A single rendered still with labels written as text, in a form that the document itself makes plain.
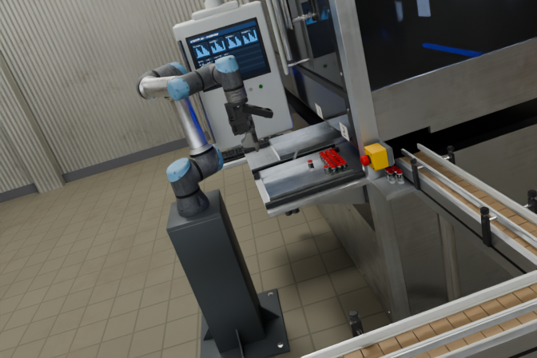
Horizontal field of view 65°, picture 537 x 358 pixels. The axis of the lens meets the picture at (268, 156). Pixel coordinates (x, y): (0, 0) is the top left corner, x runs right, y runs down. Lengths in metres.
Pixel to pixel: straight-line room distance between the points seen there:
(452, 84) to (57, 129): 4.80
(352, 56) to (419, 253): 0.88
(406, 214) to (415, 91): 0.49
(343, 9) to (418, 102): 0.44
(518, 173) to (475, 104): 0.38
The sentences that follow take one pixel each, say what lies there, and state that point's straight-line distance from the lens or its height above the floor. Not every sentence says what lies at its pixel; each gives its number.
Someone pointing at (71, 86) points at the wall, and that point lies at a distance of 5.49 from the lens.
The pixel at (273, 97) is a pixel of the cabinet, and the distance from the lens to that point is 2.46.
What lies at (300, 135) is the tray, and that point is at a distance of 2.18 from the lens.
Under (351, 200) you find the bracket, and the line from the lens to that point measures 1.75.
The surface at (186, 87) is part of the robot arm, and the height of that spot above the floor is 1.39.
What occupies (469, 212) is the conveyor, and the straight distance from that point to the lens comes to 1.30.
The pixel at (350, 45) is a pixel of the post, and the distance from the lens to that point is 1.45.
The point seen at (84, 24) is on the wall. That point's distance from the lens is 5.33.
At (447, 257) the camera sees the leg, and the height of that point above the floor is 0.60.
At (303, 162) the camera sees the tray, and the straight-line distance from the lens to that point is 1.86.
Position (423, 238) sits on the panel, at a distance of 1.86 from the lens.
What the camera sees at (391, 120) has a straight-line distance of 1.57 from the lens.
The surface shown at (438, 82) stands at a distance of 1.63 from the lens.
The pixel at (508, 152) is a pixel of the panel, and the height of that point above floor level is 0.80.
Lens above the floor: 1.66
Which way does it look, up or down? 23 degrees down
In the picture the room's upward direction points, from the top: 16 degrees counter-clockwise
